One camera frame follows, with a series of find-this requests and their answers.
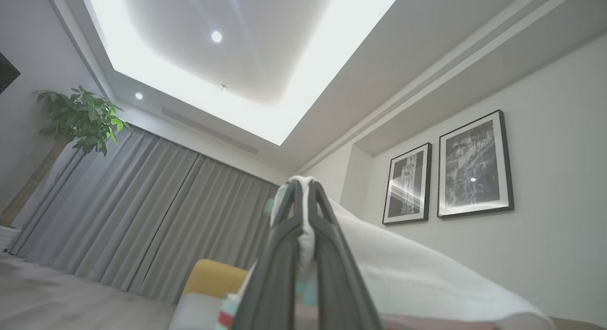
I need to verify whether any large framed black-white picture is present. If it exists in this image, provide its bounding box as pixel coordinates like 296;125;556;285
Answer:
437;110;515;219

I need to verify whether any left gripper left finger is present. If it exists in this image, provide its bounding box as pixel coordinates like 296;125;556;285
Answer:
231;181;304;330

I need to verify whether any small framed black-white picture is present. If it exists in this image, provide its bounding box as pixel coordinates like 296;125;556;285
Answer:
382;142;433;225

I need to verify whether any grey sofa seat cushion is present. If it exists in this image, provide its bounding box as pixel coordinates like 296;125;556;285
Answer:
169;292;233;330

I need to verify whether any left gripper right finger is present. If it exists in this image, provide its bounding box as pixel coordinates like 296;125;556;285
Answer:
306;181;384;330

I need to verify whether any black wall television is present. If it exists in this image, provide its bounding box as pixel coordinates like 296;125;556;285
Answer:
0;52;21;94

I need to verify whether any grey pleated curtain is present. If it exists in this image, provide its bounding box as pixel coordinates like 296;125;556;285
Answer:
7;124;280;304

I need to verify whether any red white-striped garment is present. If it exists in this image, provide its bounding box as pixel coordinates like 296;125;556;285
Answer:
216;175;546;330

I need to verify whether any white ribbed plant pot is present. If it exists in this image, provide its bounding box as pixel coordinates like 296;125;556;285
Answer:
0;225;20;251

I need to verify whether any green potted tree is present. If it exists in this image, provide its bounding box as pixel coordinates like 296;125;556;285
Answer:
0;86;131;226

